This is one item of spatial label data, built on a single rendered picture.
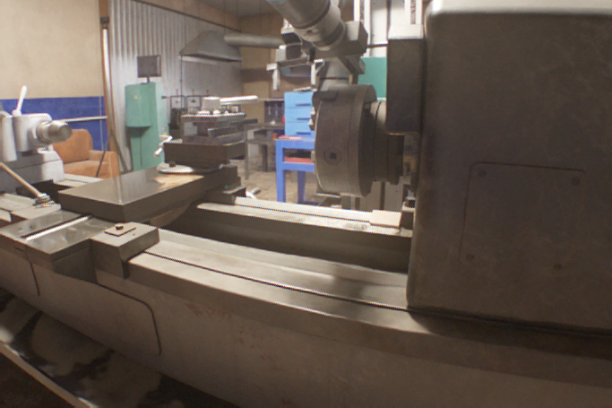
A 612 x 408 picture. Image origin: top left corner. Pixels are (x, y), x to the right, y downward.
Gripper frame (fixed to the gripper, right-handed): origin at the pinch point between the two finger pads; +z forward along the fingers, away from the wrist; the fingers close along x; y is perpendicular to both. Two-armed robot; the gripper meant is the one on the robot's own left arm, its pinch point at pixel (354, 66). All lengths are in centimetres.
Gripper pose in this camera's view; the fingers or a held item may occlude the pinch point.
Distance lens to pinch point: 81.0
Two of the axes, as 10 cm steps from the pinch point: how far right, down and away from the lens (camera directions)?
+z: 5.0, 2.2, 8.4
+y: -1.5, 9.7, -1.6
